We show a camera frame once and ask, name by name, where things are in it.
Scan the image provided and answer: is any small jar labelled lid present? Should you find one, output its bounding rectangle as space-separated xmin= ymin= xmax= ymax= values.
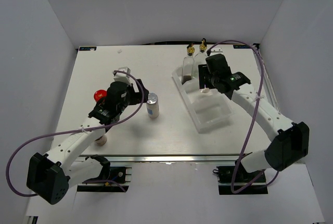
xmin=95 ymin=135 xmax=107 ymax=146

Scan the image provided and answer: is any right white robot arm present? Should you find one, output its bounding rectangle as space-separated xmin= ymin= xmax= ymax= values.
xmin=198 ymin=54 xmax=310 ymax=182

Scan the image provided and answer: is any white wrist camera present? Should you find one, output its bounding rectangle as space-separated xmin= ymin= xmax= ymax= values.
xmin=207 ymin=47 xmax=224 ymax=56
xmin=113 ymin=67 xmax=131 ymax=85

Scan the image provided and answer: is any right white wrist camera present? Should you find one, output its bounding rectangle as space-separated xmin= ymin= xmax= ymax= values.
xmin=207 ymin=47 xmax=224 ymax=56

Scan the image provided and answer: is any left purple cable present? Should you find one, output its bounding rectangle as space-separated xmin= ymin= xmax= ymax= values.
xmin=5 ymin=70 xmax=145 ymax=197

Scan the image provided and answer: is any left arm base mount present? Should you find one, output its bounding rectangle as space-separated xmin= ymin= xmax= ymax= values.
xmin=77 ymin=155 xmax=131 ymax=193

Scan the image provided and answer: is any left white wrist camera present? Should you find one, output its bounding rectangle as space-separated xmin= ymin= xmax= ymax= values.
xmin=113 ymin=67 xmax=131 ymax=85

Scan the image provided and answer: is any silver shaker blue label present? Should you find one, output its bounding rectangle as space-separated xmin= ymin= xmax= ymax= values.
xmin=146 ymin=93 xmax=159 ymax=118

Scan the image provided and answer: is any silver lid white canister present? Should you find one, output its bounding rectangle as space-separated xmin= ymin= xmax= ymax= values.
xmin=200 ymin=88 xmax=211 ymax=94

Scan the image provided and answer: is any red lid sauce jar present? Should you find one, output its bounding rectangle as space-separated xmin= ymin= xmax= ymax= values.
xmin=94 ymin=90 xmax=107 ymax=102

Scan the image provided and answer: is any white plastic organizer tray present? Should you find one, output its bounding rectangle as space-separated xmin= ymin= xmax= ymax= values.
xmin=172 ymin=66 xmax=233 ymax=133

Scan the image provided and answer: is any clear glass cruet bottle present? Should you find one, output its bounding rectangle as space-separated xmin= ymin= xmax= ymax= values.
xmin=194 ymin=38 xmax=207 ymax=65

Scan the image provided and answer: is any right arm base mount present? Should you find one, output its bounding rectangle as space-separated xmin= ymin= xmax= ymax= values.
xmin=212 ymin=161 xmax=268 ymax=196

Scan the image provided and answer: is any glass cruet dark powder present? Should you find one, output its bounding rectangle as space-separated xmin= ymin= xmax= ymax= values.
xmin=181 ymin=42 xmax=195 ymax=84

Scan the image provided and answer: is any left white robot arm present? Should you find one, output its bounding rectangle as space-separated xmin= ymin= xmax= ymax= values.
xmin=27 ymin=79 xmax=149 ymax=205

